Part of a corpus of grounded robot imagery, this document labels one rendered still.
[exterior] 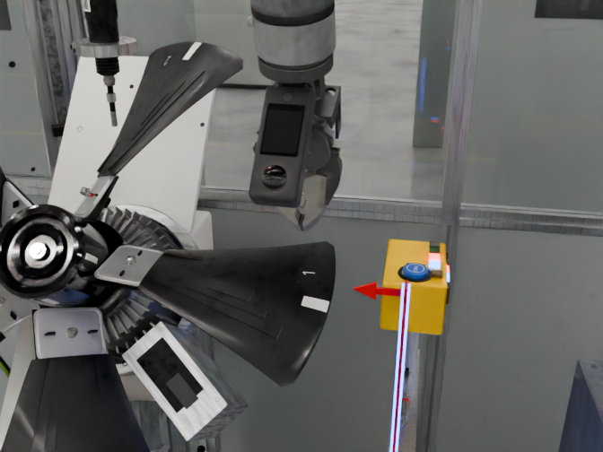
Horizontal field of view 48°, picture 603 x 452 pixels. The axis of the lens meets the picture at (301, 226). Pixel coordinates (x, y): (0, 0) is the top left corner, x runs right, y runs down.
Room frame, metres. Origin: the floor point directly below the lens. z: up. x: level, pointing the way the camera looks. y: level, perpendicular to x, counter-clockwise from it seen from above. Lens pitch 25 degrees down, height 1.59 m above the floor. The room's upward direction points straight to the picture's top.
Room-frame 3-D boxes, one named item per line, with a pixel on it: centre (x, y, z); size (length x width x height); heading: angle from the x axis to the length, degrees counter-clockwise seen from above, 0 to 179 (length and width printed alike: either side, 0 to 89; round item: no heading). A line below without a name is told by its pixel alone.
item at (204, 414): (0.78, 0.16, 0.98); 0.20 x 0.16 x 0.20; 170
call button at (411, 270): (0.94, -0.18, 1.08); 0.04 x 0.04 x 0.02
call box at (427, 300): (0.98, -0.19, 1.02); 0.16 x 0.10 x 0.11; 170
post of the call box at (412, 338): (0.98, -0.19, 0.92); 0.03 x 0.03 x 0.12; 80
